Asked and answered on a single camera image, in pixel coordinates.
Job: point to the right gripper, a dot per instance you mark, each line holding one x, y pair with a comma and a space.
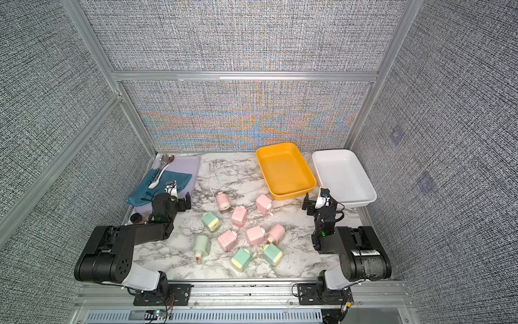
313, 206

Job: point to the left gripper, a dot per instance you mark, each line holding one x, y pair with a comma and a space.
181, 202

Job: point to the white plastic tray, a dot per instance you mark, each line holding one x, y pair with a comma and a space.
341, 172

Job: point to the pink sharpener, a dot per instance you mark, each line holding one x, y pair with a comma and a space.
228, 240
255, 235
239, 216
223, 202
264, 204
276, 234

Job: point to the yellow plastic tray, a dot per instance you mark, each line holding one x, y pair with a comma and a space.
285, 171

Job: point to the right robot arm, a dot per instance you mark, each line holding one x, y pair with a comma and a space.
361, 255

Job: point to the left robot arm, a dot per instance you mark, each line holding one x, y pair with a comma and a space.
107, 257

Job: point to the white spoon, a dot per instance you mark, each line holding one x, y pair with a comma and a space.
155, 181

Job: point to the teal cloth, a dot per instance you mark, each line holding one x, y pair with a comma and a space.
144, 195

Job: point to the spice jar black lid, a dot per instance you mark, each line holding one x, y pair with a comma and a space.
137, 219

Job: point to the lavender cutting board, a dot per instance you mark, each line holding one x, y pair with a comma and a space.
181, 164

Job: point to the metal spoon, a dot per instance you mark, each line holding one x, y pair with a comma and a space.
162, 161

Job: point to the green sharpener upper left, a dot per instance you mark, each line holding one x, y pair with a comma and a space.
211, 221

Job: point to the green sharpener lying left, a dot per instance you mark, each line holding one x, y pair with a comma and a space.
202, 246

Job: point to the green sharpener front right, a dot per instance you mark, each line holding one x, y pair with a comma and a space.
272, 254

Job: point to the green sharpener front left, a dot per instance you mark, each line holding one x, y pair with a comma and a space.
241, 260

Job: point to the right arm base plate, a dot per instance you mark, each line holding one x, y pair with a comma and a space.
315, 294

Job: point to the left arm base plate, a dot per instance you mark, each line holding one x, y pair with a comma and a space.
175, 294

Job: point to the aluminium front rail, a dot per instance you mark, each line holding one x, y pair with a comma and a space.
270, 293

